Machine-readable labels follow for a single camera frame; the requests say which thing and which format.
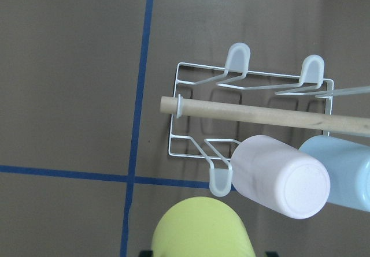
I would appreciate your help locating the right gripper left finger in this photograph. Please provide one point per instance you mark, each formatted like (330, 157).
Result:
(146, 253)

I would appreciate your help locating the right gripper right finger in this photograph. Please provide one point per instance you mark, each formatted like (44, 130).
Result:
(270, 254)

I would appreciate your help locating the yellow plastic cup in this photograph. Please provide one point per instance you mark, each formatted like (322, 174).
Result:
(201, 226)

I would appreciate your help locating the pink plastic cup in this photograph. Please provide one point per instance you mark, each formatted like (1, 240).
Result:
(280, 177)

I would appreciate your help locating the light blue plastic cup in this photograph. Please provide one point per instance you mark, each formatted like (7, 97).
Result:
(347, 164)

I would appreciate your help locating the white wire cup rack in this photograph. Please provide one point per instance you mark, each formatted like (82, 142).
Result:
(311, 81)

